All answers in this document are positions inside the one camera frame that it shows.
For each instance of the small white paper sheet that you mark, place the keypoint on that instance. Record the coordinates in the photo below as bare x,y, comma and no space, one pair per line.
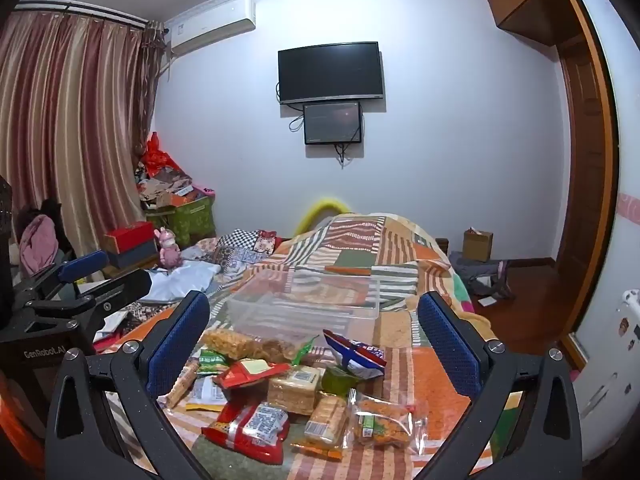
488,301

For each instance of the red box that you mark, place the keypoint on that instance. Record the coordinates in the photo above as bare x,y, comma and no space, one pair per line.
127,236

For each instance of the small black wall monitor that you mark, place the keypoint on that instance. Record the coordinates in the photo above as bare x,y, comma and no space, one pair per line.
332,122

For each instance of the beige cracker packet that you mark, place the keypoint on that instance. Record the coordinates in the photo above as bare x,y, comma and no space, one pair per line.
292,395

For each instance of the large black wall television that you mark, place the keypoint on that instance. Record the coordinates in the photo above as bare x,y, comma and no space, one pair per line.
330,72

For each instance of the black garment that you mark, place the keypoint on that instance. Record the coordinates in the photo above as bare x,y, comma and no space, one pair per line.
52,210

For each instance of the striped pink curtain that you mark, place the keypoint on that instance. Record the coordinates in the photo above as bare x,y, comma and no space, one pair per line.
75,135

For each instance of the white wardrobe panel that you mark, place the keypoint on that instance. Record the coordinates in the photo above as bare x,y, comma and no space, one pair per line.
607,350

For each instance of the cracker packet with orange trim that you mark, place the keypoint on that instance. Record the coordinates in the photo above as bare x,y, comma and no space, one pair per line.
325,420

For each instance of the blue chip bag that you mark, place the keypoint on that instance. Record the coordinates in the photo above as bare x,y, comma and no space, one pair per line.
360,355

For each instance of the white and yellow packet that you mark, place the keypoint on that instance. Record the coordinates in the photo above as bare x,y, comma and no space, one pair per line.
205,396

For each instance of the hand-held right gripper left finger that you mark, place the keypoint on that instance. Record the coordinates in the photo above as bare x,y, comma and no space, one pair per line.
177,342

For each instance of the pile of papers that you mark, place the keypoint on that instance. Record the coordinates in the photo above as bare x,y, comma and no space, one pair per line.
162,185

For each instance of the pink garment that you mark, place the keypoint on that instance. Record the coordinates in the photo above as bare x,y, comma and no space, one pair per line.
37,242

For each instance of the yellow foam tube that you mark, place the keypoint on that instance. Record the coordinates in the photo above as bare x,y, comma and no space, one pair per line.
320,207

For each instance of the dark grey box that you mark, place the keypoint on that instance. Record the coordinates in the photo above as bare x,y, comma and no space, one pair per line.
135,257

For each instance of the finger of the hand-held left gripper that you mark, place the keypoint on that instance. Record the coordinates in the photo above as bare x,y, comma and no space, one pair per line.
80,265
125,290

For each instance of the red packet with white label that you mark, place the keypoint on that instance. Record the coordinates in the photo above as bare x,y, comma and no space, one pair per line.
250,430

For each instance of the green snack packet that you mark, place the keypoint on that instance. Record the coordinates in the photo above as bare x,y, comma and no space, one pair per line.
212,360

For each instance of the white cloth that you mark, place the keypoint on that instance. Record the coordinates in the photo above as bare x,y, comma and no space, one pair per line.
180,277

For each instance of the clear packet of orange snacks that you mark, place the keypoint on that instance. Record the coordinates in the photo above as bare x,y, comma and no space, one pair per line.
385,425

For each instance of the red plastic bag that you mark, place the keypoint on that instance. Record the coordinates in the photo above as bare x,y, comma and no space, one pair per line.
157,157

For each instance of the brown wooden door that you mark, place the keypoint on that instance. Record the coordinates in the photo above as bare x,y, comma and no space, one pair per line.
585,160

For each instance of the clear plastic container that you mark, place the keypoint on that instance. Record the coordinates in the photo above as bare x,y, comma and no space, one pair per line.
305,305

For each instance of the checkered patchwork quilt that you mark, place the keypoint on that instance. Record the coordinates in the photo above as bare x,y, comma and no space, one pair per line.
245,252

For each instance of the red packet with yellow label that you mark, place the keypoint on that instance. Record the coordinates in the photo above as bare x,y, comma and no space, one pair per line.
240,375

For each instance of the brown crispy snack packet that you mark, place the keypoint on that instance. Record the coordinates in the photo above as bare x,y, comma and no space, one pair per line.
235,344

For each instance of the green patterned box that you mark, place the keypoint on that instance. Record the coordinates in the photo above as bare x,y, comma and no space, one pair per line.
192,220

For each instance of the pink plastic case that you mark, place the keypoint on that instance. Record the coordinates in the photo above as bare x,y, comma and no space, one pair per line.
205,191

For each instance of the dark clothes pile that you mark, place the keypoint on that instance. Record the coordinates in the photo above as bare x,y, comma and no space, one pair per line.
475,272

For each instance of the striped patchwork blanket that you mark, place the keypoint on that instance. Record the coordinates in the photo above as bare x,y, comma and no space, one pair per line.
360,240

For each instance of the pink plush toy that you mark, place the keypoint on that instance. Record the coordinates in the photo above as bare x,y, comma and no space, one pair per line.
169,250

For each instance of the white air conditioner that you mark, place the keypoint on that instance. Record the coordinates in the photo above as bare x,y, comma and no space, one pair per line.
210,27

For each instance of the dark green packet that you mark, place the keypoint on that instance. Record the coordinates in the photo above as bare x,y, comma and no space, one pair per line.
340,382

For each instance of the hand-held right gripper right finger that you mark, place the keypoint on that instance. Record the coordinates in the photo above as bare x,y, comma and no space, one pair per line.
447,342

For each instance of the small cardboard box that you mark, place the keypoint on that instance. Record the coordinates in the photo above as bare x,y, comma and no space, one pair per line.
477,246

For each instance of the long biscuit packet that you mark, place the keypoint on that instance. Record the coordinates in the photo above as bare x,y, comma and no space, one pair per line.
180,385

